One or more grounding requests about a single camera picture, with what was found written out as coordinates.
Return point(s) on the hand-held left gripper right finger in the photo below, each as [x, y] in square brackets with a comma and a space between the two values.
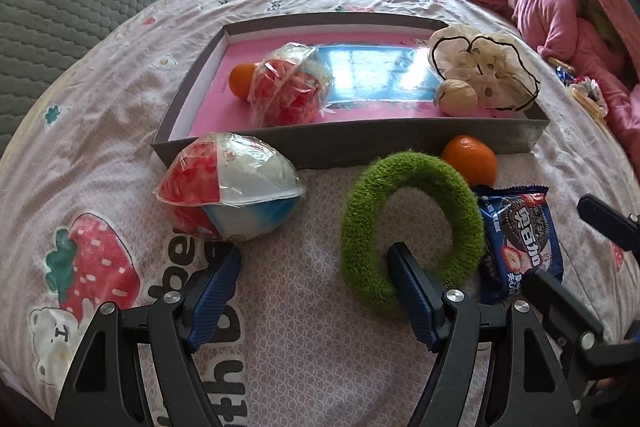
[410, 292]

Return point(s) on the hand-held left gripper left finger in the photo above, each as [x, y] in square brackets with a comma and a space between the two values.
[215, 292]

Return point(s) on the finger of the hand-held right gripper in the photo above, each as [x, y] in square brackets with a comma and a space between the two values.
[555, 297]
[605, 217]

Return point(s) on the grey cardboard box tray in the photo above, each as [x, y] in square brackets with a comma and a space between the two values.
[350, 142]

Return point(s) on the brown walnut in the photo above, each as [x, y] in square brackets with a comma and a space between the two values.
[456, 98]

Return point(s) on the blue cookie packet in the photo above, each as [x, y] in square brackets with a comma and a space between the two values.
[525, 237]

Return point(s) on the red white blue toy egg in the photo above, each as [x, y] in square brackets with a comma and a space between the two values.
[230, 192]

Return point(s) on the patterned snack wrapper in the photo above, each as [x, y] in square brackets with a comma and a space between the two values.
[590, 97]

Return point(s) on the small orange tangerine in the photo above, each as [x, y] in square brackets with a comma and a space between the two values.
[472, 159]
[240, 82]

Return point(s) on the blue snack wrapper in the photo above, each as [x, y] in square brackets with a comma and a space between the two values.
[565, 74]

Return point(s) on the strawberry printed bedsheet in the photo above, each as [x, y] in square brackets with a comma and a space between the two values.
[125, 147]

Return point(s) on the pink book with blue label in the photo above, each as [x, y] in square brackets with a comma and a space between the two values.
[220, 107]

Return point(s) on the cream plush toy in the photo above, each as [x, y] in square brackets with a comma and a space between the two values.
[480, 57]

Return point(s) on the pink garment pile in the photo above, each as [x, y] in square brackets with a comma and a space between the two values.
[550, 17]

